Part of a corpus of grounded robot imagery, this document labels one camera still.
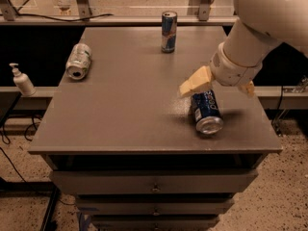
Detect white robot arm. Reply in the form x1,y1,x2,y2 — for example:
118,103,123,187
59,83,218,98
179,0,308,97

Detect grey drawer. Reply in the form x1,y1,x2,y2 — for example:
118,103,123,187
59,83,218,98
50,169,258,195
77,197,234,216
91,215,219,231

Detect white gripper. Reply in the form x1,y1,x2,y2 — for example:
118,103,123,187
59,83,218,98
179,43,262,97

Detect green white soda can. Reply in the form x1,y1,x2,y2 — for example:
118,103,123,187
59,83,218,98
65,43,91,80

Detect middle grey drawer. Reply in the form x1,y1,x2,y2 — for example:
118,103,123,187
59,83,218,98
77,197,234,216

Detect black floor cables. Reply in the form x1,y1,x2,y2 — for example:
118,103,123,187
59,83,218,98
0,114,42,185

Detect black cable on rail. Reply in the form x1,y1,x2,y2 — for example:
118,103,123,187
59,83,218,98
0,0,114,22

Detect bottom grey drawer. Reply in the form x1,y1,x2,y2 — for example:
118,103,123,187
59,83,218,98
91,215,219,231

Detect top grey drawer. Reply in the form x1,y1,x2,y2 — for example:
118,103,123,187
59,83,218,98
50,169,258,195

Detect blue pepsi can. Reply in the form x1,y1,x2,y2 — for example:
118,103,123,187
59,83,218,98
191,90,223,135

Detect blue silver red bull can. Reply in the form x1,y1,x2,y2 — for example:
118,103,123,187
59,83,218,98
161,11,177,53

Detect grey drawer cabinet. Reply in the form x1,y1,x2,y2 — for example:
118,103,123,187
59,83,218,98
28,26,283,231

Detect white pump dispenser bottle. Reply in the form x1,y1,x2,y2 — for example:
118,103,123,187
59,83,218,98
10,63,36,96

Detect grey metal rail frame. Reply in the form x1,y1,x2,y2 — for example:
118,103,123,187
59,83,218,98
0,0,237,26

